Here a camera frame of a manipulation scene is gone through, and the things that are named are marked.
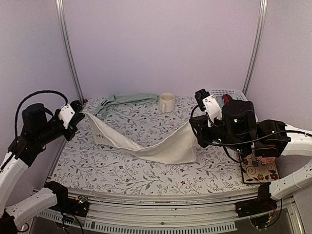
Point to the aluminium frame post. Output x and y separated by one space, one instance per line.
68 49
256 45

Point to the red patterned bowl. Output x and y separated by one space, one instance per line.
266 160

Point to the light blue rolled towel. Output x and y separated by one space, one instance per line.
220 101

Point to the white plastic basket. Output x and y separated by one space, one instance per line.
235 94

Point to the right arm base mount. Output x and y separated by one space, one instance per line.
255 206

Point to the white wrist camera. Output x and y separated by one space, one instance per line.
209 104
68 111

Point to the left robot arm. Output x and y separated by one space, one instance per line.
40 127

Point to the right aluminium frame post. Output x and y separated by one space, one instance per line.
256 45

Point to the cream ceramic mug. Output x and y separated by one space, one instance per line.
166 102

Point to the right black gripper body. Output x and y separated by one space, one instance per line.
204 139

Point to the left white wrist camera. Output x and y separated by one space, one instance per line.
68 111

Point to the aluminium front rail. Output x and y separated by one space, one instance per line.
183 214

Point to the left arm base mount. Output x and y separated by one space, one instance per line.
78 206

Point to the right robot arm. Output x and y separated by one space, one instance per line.
234 126

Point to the floral table mat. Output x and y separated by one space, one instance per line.
83 164

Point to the left aluminium frame post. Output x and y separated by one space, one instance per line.
68 49

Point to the mint green towel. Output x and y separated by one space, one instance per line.
112 100

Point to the red rolled towel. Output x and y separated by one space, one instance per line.
226 98

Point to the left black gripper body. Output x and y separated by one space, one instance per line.
73 128

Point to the floral square plate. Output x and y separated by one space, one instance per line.
255 173

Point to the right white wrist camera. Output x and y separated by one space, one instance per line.
209 104

